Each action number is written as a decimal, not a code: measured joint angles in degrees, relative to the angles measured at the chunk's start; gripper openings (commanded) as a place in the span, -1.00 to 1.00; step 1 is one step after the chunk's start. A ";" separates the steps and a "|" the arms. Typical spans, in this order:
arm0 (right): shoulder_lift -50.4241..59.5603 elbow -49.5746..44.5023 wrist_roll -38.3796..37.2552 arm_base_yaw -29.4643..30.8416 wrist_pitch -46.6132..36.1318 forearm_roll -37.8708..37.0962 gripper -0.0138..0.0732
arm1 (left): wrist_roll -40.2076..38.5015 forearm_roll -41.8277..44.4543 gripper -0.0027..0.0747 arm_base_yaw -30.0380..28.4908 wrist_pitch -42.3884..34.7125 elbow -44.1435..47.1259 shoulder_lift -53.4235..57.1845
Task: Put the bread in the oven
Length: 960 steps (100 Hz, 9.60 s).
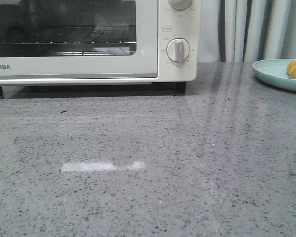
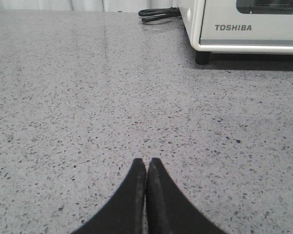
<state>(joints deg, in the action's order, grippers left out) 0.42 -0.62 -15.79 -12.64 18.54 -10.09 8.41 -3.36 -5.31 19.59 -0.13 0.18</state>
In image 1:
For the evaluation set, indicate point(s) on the glass oven door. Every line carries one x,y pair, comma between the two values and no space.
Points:
28,15

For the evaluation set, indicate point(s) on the black right oven foot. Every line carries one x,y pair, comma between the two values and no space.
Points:
181,87

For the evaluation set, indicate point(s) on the white Toshiba toaster oven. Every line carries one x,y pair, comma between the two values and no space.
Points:
172,24

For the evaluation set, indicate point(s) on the lower timer knob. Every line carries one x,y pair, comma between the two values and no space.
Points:
178,50

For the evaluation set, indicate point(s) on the upper temperature knob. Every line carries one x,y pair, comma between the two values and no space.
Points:
180,5

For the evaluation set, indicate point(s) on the grey white curtain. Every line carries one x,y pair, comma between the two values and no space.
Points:
247,30

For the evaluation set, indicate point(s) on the light green plate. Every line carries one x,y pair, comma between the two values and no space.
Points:
274,73

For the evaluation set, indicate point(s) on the metal oven wire rack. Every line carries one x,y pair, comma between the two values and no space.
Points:
116,40

